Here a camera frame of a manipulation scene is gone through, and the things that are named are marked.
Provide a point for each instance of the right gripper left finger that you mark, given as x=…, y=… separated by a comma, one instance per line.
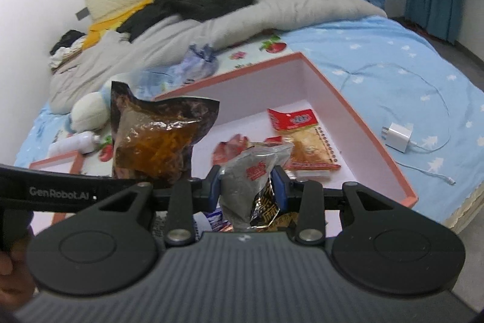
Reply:
x=187, y=198

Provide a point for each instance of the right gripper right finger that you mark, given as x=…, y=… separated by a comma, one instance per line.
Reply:
x=307, y=199

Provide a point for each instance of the blue white snack packet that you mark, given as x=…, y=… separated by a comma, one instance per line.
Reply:
x=210, y=221

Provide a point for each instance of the yellow red-bordered snack packet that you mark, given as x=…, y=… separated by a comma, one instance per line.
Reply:
x=311, y=148

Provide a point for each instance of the red wafer snack packet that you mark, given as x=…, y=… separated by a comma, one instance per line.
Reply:
x=225, y=151

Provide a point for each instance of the grey brown snack packet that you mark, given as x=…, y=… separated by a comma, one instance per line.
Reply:
x=247, y=198

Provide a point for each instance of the dark orange snack packet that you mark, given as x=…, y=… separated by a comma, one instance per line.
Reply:
x=154, y=140

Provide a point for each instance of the person's left hand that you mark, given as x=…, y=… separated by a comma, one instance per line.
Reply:
x=17, y=285

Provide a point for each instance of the pink box lid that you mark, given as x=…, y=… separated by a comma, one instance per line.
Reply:
x=68, y=163

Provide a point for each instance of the white plastic bottle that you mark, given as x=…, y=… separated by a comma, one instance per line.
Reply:
x=84, y=143

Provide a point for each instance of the pink cardboard box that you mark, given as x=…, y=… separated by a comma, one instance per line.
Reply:
x=275, y=98

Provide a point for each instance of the white blue plush toy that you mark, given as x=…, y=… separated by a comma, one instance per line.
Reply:
x=90, y=113

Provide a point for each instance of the crumpled blue plastic bag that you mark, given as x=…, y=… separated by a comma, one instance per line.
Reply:
x=197, y=64

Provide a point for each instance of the grey duvet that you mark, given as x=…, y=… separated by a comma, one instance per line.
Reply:
x=167, y=42

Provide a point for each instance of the yellow pillow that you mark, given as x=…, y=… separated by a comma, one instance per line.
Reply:
x=98, y=29

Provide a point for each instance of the clothes on bedside table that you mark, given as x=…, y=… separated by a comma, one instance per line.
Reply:
x=67, y=47

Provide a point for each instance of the black clothing pile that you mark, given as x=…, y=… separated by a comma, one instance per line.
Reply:
x=197, y=10

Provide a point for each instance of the white charger with cable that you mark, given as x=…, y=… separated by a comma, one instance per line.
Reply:
x=407, y=112

